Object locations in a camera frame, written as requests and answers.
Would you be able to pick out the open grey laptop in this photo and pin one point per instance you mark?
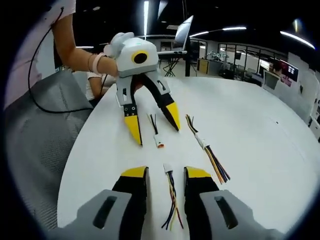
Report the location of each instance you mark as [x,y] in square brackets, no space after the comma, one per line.
[183,32]

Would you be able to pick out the dark display screen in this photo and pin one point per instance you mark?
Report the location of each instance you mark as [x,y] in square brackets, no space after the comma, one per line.
[287,72]

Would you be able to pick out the pink wristband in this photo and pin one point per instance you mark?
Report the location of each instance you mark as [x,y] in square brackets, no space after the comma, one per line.
[95,63]

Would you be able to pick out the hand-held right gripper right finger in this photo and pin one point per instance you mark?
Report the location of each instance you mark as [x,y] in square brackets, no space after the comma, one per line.
[200,195]

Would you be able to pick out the grey mesh office chair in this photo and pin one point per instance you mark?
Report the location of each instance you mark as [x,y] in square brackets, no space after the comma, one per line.
[37,150]

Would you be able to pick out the ceiling light strip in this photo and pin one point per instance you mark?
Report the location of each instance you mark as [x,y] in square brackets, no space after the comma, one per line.
[232,28]
[297,38]
[146,17]

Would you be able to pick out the white office chair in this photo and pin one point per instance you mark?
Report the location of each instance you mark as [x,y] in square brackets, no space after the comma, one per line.
[271,80]

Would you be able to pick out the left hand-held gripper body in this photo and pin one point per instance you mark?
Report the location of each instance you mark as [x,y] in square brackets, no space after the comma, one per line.
[127,62]

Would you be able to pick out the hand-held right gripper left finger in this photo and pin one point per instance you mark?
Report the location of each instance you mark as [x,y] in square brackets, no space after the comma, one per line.
[130,200]

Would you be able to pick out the person's left hand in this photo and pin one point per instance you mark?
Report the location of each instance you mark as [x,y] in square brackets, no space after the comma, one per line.
[108,66]

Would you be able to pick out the yellow cabinet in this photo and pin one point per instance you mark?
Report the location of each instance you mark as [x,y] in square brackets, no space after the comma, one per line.
[203,66]

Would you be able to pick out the black folding stand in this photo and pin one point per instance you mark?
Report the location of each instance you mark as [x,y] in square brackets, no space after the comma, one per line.
[171,67]

